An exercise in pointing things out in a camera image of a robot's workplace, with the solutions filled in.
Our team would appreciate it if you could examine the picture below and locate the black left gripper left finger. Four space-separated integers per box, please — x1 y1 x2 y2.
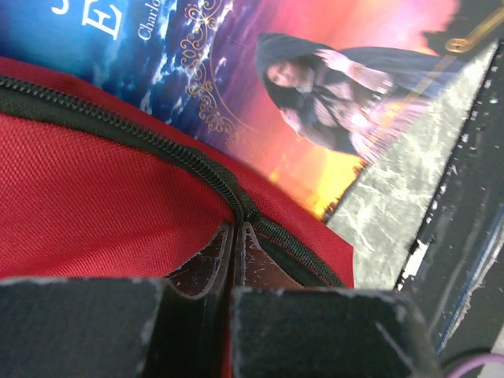
1 224 235 377

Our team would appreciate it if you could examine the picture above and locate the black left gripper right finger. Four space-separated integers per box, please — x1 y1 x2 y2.
230 220 444 378

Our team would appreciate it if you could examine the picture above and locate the red backpack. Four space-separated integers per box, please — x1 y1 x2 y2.
0 55 355 378

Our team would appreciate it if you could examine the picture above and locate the blue Jane Eyre book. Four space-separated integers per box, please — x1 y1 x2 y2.
1 1 503 216

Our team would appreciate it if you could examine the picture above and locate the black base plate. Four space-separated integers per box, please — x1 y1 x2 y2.
395 41 503 354

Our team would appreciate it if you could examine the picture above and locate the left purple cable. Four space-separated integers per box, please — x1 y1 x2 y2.
440 352 504 378

